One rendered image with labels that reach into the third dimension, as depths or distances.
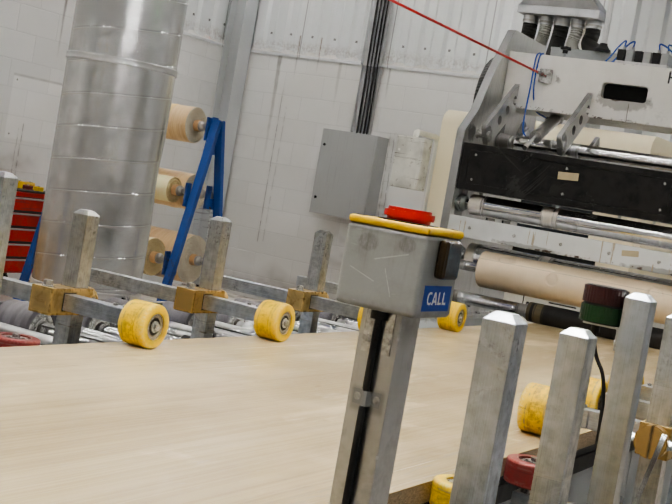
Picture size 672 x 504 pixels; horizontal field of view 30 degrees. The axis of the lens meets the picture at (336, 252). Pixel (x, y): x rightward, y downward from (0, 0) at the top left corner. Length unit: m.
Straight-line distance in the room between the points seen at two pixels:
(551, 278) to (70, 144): 2.28
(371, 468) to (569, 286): 3.18
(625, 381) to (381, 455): 0.75
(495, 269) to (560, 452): 2.78
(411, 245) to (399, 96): 10.82
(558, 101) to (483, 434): 3.33
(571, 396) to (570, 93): 3.09
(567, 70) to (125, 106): 1.93
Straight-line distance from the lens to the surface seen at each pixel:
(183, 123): 8.64
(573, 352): 1.46
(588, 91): 4.47
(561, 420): 1.47
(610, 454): 1.71
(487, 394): 1.22
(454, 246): 0.97
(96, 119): 5.42
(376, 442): 0.99
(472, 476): 1.24
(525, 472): 1.77
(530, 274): 4.19
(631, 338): 1.70
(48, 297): 2.31
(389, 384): 0.98
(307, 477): 1.48
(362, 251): 0.97
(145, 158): 5.47
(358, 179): 11.62
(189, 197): 8.50
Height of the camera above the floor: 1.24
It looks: 3 degrees down
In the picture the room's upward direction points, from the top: 10 degrees clockwise
